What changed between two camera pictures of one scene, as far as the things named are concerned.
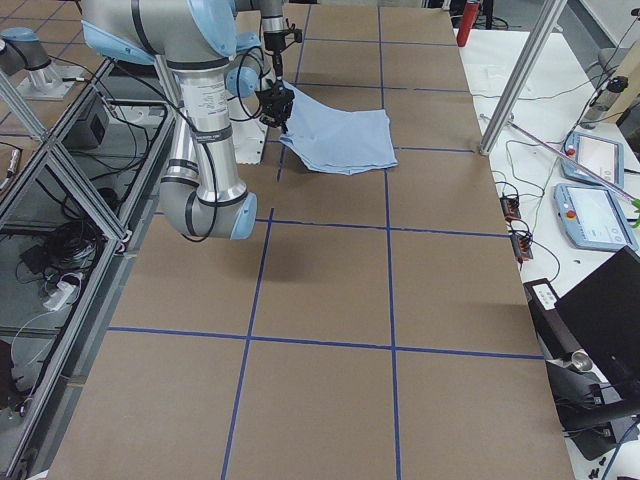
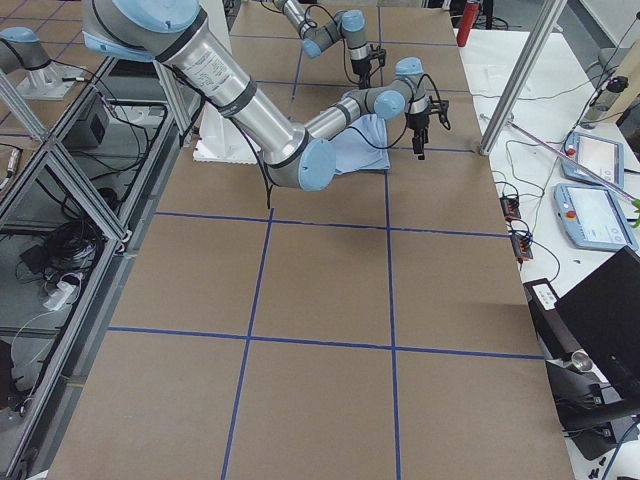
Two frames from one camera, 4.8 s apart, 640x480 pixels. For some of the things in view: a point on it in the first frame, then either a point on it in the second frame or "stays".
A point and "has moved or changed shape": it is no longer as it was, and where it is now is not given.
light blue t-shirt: x=335 y=140 has moved or changed shape
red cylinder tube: x=471 y=10 stays
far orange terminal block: x=510 y=207 stays
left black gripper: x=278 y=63 → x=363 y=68
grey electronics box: x=88 y=133 stays
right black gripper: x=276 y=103 → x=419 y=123
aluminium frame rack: x=74 y=205 stays
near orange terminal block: x=521 y=247 stays
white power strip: x=60 y=294 stays
